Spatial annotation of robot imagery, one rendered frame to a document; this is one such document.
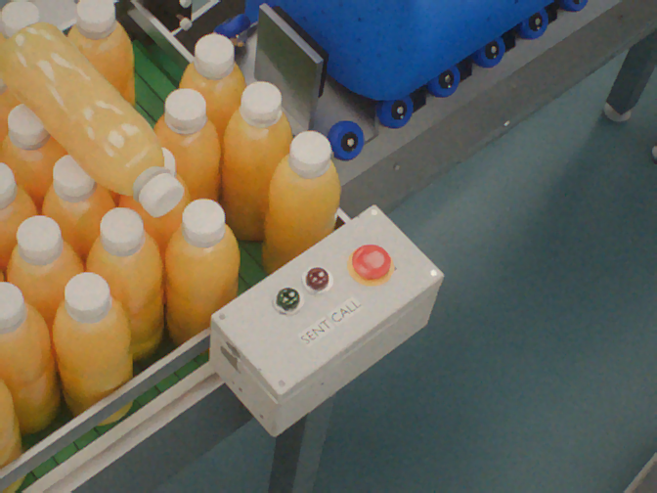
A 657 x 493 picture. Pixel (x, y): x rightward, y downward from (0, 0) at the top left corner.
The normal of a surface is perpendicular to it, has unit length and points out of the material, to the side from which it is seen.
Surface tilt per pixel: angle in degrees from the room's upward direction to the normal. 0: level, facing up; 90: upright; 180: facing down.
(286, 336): 0
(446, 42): 83
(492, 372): 0
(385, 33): 90
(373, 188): 70
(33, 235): 0
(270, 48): 90
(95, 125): 26
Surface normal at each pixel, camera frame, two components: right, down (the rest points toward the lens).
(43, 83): -0.33, -0.13
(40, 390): 0.76, 0.59
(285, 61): -0.76, 0.52
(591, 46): 0.64, 0.47
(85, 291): 0.10, -0.51
